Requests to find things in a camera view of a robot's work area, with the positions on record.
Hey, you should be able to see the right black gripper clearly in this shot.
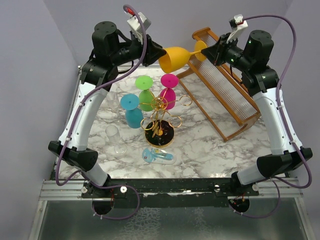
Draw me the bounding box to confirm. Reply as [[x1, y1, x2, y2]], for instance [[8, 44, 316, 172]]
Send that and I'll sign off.
[[201, 32, 252, 72]]

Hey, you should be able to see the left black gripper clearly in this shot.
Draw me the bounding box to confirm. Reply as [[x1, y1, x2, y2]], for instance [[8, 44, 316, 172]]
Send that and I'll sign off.
[[110, 29, 167, 67]]

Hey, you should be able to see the orange plastic wine glass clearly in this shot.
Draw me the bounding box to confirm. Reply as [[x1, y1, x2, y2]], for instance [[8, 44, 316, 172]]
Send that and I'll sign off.
[[158, 40, 208, 74]]

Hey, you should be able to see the pink plastic wine glass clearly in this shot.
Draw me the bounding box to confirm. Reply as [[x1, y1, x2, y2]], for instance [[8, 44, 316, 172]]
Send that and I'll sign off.
[[160, 73, 179, 110]]

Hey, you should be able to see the green plastic wine glass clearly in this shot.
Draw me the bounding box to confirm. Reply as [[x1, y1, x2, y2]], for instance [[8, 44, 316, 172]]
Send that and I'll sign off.
[[135, 75, 155, 112]]

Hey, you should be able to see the clear champagne flute back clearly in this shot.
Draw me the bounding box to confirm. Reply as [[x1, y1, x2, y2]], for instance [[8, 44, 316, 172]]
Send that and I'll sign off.
[[106, 91, 121, 118]]

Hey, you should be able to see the clear champagne flute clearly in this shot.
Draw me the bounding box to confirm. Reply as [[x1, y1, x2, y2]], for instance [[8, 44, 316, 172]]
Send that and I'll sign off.
[[106, 91, 121, 118], [105, 125, 127, 155]]

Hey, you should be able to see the blue plastic wine glass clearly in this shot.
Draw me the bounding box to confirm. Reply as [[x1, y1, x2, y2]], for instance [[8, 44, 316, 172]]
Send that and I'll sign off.
[[120, 93, 144, 129]]

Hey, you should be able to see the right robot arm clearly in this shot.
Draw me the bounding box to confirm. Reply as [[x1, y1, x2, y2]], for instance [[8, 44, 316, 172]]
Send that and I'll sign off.
[[201, 30, 313, 196]]

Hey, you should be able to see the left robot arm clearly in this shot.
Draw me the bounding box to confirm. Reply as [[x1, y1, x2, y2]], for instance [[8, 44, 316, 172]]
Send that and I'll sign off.
[[48, 19, 166, 198]]

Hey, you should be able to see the wooden dish rack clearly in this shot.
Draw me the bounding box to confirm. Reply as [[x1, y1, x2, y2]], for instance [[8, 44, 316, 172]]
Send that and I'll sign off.
[[174, 26, 262, 143]]

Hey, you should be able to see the clear champagne flute front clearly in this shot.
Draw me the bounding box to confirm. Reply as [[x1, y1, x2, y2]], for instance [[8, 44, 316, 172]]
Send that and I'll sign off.
[[105, 125, 127, 155]]

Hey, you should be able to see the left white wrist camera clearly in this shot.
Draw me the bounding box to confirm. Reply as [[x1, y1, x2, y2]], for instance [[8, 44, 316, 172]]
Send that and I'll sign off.
[[127, 12, 152, 44]]

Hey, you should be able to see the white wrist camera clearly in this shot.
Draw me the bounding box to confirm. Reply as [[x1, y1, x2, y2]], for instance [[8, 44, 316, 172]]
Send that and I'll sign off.
[[227, 14, 248, 43], [127, 12, 152, 44]]

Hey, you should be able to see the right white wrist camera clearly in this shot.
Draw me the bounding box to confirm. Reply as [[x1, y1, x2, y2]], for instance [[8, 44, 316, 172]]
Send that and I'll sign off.
[[227, 14, 248, 43]]

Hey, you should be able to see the gold wire wine glass rack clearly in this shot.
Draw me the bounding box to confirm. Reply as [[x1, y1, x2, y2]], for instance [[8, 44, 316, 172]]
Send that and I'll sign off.
[[140, 95, 193, 148]]

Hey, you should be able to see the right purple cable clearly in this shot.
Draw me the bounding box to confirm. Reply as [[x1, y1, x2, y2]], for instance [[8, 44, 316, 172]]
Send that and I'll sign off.
[[240, 14, 313, 189]]

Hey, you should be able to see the black mounting base rail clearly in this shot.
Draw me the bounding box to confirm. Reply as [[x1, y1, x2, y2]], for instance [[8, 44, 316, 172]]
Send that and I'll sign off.
[[81, 177, 259, 209]]

